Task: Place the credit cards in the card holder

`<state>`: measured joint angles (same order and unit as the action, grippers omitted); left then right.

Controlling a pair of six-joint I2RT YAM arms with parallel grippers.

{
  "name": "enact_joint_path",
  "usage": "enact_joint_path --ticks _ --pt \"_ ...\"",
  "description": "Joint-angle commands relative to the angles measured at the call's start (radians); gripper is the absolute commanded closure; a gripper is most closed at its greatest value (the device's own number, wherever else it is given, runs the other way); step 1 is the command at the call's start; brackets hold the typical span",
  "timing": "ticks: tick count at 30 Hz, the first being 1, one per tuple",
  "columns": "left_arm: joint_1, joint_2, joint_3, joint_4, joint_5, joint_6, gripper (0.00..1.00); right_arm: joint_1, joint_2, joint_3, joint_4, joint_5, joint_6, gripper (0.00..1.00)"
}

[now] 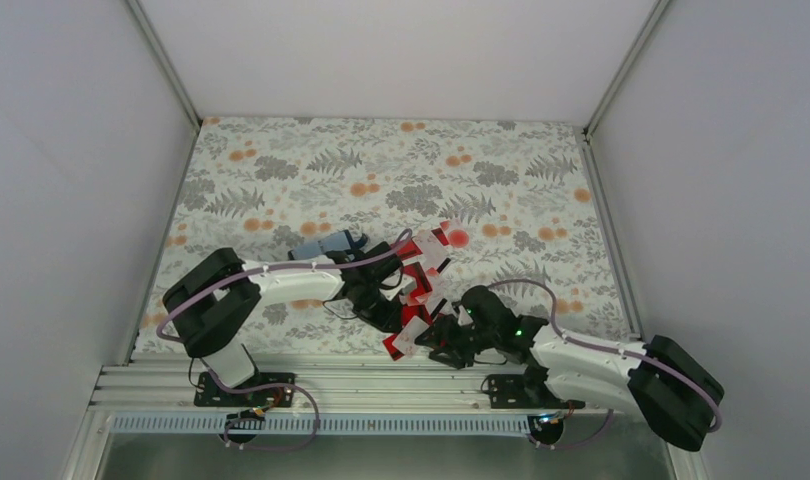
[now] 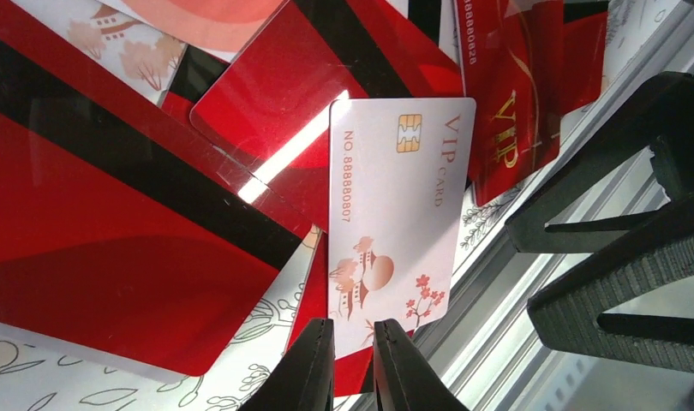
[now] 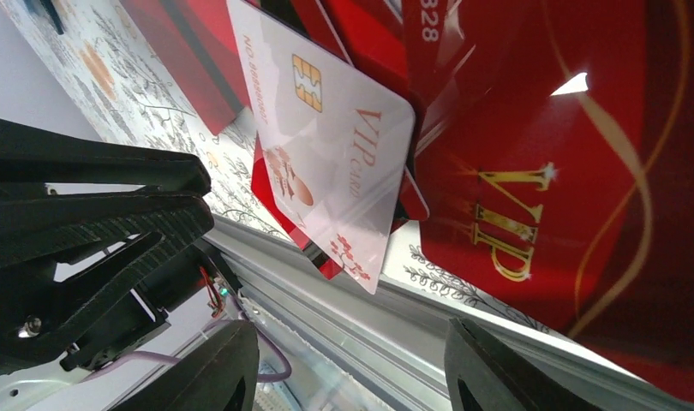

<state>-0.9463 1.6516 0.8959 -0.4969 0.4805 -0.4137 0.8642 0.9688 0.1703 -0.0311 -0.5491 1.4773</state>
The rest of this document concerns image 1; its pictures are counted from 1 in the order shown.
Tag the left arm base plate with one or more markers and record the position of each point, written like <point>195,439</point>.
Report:
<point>262,390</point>

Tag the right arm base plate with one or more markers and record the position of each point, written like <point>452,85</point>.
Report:
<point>511,392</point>

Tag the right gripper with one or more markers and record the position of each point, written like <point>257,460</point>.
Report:
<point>447,333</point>

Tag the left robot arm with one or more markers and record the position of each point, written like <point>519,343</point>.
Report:
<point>209,305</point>

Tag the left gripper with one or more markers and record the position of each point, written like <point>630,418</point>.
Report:
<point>381,322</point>

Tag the white card black stripe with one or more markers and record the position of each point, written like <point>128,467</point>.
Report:
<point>434,255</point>

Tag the red card black stripe top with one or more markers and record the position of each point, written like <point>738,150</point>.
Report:
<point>409,250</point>

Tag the red card black stripe middle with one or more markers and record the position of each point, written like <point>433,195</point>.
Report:
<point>422,289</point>

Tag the red card black stripe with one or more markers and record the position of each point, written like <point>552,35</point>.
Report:
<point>409,250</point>
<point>422,289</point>

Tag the white floral card front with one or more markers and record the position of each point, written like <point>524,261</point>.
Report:
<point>406,340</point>

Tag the blue card holder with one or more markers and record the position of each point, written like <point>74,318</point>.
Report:
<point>343,240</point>

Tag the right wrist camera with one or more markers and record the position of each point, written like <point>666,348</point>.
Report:
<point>487,310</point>

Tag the translucent red circle card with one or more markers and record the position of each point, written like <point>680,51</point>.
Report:
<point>454,234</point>

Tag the aluminium rail frame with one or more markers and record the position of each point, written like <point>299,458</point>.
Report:
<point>338,383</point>

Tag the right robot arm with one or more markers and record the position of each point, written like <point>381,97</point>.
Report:
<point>657,381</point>

